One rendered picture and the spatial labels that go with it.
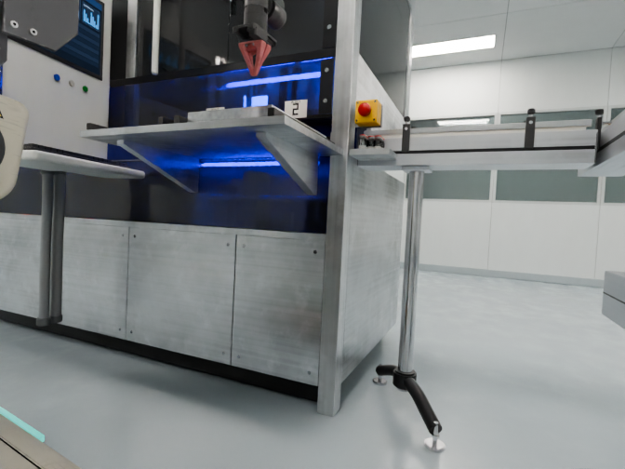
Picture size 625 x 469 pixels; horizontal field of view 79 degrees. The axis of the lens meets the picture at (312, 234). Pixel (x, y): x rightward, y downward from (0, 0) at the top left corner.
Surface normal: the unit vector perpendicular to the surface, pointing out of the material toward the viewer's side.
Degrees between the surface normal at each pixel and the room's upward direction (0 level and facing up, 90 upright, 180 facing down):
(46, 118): 90
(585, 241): 90
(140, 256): 90
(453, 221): 90
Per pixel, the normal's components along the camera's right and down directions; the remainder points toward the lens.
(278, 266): -0.40, 0.01
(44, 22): 0.86, 0.06
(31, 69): 0.96, 0.06
